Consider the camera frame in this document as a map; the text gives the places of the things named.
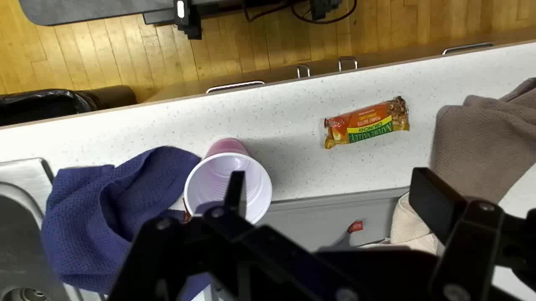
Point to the brown waffle towel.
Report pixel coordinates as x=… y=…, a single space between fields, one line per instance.
x=486 y=144

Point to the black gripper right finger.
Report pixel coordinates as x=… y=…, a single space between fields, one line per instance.
x=436 y=197

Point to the pink plastic cup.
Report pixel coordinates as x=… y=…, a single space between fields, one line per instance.
x=210 y=177

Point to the orange granola bar wrapper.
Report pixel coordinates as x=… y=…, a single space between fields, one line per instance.
x=365 y=122

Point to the small red object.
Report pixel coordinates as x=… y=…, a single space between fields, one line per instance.
x=355 y=225

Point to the grey cart base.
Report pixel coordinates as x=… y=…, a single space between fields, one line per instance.
x=94 y=10

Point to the blue waffle towel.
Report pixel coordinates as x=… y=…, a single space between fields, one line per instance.
x=106 y=210

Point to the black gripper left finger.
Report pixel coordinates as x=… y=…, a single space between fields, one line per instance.
x=235 y=192

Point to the black metal stand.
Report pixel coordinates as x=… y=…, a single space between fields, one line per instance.
x=188 y=16

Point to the black leather seat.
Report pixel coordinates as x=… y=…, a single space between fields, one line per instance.
x=39 y=103

